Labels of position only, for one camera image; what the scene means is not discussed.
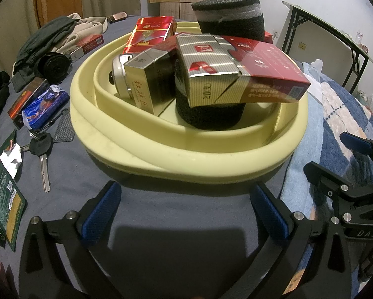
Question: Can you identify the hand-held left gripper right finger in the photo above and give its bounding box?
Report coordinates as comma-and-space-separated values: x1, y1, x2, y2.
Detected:
251, 183, 353, 299

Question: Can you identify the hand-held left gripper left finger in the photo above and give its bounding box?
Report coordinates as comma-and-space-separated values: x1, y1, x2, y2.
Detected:
19, 180, 122, 299

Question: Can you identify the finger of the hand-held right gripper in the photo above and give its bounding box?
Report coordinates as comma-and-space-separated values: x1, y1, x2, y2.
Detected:
340, 131, 373, 157
303, 161, 373, 202

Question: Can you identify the yellow plastic basin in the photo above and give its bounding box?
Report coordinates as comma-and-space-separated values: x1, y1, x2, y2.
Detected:
70, 21, 309, 183

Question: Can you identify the black foam cylinder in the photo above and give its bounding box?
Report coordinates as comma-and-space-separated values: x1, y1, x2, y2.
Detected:
174, 65, 246, 131
191, 0, 265, 41

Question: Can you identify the gold cigarette box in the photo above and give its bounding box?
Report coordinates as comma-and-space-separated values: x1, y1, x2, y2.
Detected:
123, 48, 178, 116

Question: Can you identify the white round gadget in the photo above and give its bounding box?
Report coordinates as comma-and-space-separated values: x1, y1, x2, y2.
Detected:
108, 54, 134, 99

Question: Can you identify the red silver cigarette carton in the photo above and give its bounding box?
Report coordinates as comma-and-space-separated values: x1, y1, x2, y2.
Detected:
175, 34, 312, 108

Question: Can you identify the glossy red cigarette pack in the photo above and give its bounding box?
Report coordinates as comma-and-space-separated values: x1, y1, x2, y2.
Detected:
122, 17, 178, 55

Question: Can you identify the blue white checked blanket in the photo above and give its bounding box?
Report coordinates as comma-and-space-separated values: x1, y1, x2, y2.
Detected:
281, 62, 373, 225

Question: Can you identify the black head key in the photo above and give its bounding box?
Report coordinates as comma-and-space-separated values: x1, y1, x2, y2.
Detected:
20, 132, 54, 194

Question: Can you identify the grey mesh tag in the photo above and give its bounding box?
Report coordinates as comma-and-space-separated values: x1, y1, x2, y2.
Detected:
52, 116, 76, 143

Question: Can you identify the green packet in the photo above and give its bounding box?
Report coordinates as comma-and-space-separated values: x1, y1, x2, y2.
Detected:
0, 130, 28, 253

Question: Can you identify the crumpled white paper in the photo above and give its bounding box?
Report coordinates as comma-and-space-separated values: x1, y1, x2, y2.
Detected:
0, 143, 24, 180

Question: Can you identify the blue snack packet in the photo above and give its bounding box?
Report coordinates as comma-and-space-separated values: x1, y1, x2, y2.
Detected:
22, 85, 70, 130

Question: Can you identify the black folding table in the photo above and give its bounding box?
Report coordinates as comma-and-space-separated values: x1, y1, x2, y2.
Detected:
281, 1, 373, 94

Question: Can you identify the dark orange cigarette pack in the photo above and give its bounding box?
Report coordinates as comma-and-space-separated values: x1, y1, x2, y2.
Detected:
7, 78, 50, 130

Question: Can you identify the black round roll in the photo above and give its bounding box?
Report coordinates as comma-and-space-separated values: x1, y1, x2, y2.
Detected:
38, 53, 72, 83

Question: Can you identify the small red cigarette pack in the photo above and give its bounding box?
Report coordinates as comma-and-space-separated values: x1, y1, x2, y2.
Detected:
69, 34, 105, 63

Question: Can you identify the dark green clothing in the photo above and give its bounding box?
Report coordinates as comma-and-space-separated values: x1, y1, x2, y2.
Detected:
11, 17, 81, 84

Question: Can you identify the beige clothing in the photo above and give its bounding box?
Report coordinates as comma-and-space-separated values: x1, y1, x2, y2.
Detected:
58, 13, 109, 55

